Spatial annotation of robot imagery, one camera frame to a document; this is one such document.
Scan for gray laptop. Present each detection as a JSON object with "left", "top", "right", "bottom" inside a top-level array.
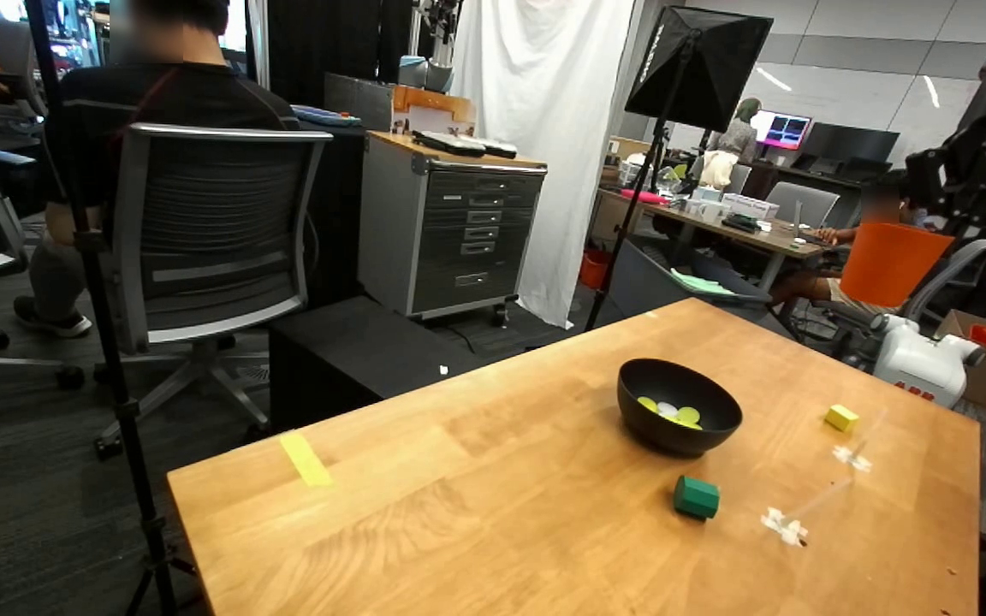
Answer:
[{"left": 763, "top": 179, "right": 847, "bottom": 231}]

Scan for person in black shirt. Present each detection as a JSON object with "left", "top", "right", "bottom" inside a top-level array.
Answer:
[{"left": 12, "top": 0, "right": 300, "bottom": 338}]

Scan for black softbox light stand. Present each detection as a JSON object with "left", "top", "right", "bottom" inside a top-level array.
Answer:
[{"left": 579, "top": 4, "right": 777, "bottom": 335}]

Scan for white plastic machine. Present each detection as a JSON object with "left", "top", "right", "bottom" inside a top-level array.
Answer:
[{"left": 871, "top": 310, "right": 986, "bottom": 411}]

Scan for yellow tape strip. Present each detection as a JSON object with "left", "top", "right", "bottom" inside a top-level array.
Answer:
[{"left": 276, "top": 429, "right": 337, "bottom": 491}]

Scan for orange plastic cup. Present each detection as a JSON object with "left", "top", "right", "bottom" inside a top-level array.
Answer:
[{"left": 839, "top": 213, "right": 959, "bottom": 314}]

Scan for orange cardboard box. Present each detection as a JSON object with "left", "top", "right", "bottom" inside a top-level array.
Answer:
[{"left": 388, "top": 82, "right": 478, "bottom": 141}]

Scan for thin black tripod pole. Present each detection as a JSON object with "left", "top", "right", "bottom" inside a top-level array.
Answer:
[{"left": 24, "top": 0, "right": 194, "bottom": 616}]

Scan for small green block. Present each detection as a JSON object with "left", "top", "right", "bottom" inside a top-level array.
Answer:
[{"left": 670, "top": 471, "right": 726, "bottom": 522}]

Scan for low black platform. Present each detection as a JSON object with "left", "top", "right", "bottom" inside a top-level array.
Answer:
[{"left": 267, "top": 292, "right": 571, "bottom": 433}]

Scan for cluttered wooden desk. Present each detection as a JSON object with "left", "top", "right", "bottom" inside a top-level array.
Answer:
[{"left": 596, "top": 184, "right": 831, "bottom": 302}]

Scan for pink lit screen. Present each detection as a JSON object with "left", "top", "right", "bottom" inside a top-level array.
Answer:
[{"left": 759, "top": 108, "right": 814, "bottom": 154}]

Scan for small yellow block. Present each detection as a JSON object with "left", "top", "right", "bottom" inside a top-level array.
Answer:
[{"left": 823, "top": 399, "right": 863, "bottom": 437}]

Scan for seated person in shorts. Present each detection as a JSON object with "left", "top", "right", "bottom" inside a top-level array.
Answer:
[{"left": 771, "top": 167, "right": 936, "bottom": 308}]

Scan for white flat devices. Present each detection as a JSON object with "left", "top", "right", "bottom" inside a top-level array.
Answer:
[{"left": 409, "top": 127, "right": 524, "bottom": 159}]

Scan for gray drawer cabinet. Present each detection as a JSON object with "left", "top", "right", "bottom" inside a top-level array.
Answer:
[{"left": 355, "top": 127, "right": 551, "bottom": 324}]

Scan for black flat screen monitor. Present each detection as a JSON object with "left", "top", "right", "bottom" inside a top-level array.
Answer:
[{"left": 796, "top": 118, "right": 903, "bottom": 184}]

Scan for white hanging sheet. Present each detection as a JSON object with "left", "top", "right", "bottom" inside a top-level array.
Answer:
[{"left": 449, "top": 0, "right": 642, "bottom": 332}]

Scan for red bin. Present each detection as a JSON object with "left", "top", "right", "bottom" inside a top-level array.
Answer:
[{"left": 577, "top": 243, "right": 616, "bottom": 297}]

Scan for black bowl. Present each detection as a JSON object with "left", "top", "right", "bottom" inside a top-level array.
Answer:
[{"left": 616, "top": 354, "right": 747, "bottom": 462}]

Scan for green paper sheet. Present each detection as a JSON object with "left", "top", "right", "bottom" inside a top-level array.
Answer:
[{"left": 664, "top": 268, "right": 737, "bottom": 302}]

